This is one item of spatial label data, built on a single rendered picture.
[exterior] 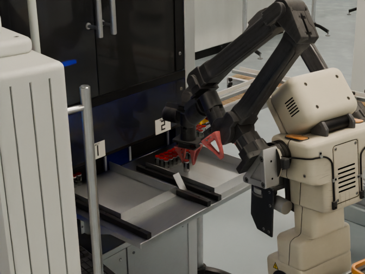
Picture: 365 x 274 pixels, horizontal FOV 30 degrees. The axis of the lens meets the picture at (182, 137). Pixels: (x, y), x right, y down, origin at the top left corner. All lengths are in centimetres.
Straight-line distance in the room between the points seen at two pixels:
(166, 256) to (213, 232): 109
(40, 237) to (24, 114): 30
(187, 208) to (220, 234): 164
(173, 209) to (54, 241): 73
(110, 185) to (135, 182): 9
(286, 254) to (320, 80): 54
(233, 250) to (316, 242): 170
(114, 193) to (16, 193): 90
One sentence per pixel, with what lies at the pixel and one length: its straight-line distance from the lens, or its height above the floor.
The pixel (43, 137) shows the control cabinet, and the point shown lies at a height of 139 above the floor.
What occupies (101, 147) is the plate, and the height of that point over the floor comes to 103.
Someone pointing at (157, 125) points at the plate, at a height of 103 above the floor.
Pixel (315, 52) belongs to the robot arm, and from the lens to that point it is 228.
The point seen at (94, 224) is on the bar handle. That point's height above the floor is 113.
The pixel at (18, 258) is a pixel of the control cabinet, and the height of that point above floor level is 111.
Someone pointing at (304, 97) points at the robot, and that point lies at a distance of 191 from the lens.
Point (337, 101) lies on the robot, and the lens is 197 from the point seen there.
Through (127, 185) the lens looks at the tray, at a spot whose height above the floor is 88.
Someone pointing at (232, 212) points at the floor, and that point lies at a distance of 416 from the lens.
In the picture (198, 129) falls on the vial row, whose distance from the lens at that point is 284.
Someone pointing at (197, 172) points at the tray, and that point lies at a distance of 255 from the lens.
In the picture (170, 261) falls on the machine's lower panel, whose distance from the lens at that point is 291.
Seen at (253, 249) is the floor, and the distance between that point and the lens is 379.
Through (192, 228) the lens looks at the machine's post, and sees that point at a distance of 295.
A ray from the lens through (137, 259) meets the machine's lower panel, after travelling 275.
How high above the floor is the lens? 193
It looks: 21 degrees down
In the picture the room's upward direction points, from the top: 1 degrees counter-clockwise
